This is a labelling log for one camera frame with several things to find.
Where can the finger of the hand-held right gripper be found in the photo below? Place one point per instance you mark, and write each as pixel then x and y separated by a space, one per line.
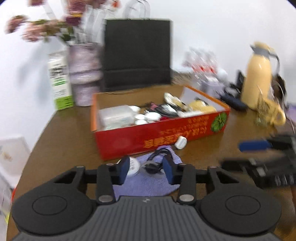
pixel 254 144
pixel 233 163

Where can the small white case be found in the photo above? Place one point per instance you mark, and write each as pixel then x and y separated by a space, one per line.
pixel 180 142

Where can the clear container of oats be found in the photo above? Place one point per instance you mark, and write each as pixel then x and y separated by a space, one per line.
pixel 181 77

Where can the white board with sticker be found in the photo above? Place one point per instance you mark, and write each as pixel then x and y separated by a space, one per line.
pixel 11 148

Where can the white green milk carton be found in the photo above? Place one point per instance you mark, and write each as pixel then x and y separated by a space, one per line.
pixel 60 81

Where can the clear plastic container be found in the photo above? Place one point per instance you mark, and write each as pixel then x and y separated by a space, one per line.
pixel 115 117

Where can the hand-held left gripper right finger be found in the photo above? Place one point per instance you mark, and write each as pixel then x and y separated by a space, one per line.
pixel 168 169

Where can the brown bag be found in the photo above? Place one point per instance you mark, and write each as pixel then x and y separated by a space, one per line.
pixel 281 85

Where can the white yellow plush toy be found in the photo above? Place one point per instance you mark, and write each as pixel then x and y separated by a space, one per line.
pixel 202 106

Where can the dried pink rose bouquet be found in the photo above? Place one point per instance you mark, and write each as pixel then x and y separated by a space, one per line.
pixel 46 27

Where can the yellow thermos jug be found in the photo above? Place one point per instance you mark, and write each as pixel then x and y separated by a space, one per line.
pixel 256 76

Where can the black paper bag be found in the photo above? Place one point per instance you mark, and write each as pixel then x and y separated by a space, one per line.
pixel 138 51

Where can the purple cloth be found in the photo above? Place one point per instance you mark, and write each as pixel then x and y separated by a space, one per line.
pixel 148 185

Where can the clear glass cup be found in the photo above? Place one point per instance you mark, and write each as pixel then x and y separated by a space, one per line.
pixel 262 113

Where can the yellow cup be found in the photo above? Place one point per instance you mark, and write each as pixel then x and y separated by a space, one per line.
pixel 276 113

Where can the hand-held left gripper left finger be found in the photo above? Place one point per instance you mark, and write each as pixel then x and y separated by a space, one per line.
pixel 124 169

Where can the white ridged lid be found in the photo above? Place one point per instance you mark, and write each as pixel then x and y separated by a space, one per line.
pixel 134 166

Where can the black upright device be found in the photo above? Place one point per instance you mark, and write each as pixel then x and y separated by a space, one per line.
pixel 240 81

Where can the white round speaker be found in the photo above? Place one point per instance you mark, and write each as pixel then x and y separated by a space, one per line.
pixel 222 74

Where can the red cardboard box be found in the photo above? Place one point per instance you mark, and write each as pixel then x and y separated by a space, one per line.
pixel 129 141

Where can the white printed tin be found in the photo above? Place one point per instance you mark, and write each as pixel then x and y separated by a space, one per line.
pixel 211 88

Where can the small white disc lid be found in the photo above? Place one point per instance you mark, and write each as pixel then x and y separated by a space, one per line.
pixel 140 118

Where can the red fuzzy ball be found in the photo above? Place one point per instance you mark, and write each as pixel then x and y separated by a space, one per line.
pixel 164 118

